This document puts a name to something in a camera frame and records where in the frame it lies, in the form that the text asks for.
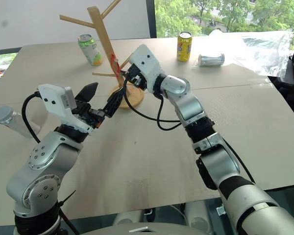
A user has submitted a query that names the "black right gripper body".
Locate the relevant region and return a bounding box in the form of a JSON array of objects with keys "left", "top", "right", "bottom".
[{"left": 125, "top": 63, "right": 148, "bottom": 92}]

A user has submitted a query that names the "silver can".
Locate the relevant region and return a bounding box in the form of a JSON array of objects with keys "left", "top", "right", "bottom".
[{"left": 198, "top": 53, "right": 225, "bottom": 68}]

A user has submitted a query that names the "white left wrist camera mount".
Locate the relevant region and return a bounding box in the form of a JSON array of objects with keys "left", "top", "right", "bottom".
[{"left": 37, "top": 83, "right": 94, "bottom": 137}]

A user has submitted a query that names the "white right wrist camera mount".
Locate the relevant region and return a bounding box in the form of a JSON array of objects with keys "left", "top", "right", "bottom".
[{"left": 130, "top": 44, "right": 166, "bottom": 94}]

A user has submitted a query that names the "green soda can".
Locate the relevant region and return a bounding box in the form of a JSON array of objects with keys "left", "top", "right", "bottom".
[{"left": 78, "top": 34, "right": 103, "bottom": 67}]

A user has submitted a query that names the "yellow soda can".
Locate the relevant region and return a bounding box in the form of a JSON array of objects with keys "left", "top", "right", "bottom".
[{"left": 176, "top": 31, "right": 194, "bottom": 63}]

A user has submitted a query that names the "white cylinder under table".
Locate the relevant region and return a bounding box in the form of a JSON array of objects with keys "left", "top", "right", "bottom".
[
  {"left": 183, "top": 201, "right": 214, "bottom": 234},
  {"left": 112, "top": 210, "right": 143, "bottom": 226}
]

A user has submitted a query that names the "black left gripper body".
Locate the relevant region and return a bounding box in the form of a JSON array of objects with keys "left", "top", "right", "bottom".
[{"left": 72, "top": 98, "right": 107, "bottom": 130}]

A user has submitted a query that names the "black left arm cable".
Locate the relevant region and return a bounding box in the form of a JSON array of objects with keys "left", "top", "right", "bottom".
[{"left": 21, "top": 91, "right": 43, "bottom": 144}]

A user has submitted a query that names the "wooden tree stand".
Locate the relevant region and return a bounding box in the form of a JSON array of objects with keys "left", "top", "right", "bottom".
[{"left": 59, "top": 0, "right": 146, "bottom": 109}]

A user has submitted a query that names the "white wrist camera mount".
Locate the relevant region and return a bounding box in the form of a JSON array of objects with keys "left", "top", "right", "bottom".
[
  {"left": 37, "top": 83, "right": 94, "bottom": 137},
  {"left": 130, "top": 44, "right": 166, "bottom": 94}
]

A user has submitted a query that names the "clear plastic bottle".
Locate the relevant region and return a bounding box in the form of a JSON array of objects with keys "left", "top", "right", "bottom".
[{"left": 0, "top": 105, "right": 42, "bottom": 139}]

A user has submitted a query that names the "brown cardboard table cover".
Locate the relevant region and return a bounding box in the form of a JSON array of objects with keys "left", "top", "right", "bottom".
[{"left": 0, "top": 36, "right": 294, "bottom": 220}]

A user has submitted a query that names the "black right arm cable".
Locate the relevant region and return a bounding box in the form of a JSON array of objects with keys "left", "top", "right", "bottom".
[{"left": 123, "top": 78, "right": 185, "bottom": 132}]

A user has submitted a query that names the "black zip tie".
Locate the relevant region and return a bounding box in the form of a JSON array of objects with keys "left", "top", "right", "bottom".
[{"left": 58, "top": 189, "right": 77, "bottom": 209}]

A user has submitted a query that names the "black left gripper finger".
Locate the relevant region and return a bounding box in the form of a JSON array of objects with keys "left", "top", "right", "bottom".
[
  {"left": 104, "top": 89, "right": 124, "bottom": 118},
  {"left": 75, "top": 82, "right": 99, "bottom": 104}
]

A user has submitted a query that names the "red keychain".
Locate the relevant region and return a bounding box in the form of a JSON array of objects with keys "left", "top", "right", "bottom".
[{"left": 110, "top": 54, "right": 123, "bottom": 79}]

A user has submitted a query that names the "clear plastic sheet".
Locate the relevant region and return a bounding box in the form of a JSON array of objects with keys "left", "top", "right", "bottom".
[{"left": 207, "top": 28, "right": 294, "bottom": 77}]

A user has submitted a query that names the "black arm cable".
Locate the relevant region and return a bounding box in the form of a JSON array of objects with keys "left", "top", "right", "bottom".
[
  {"left": 21, "top": 91, "right": 43, "bottom": 144},
  {"left": 123, "top": 78, "right": 185, "bottom": 132}
]

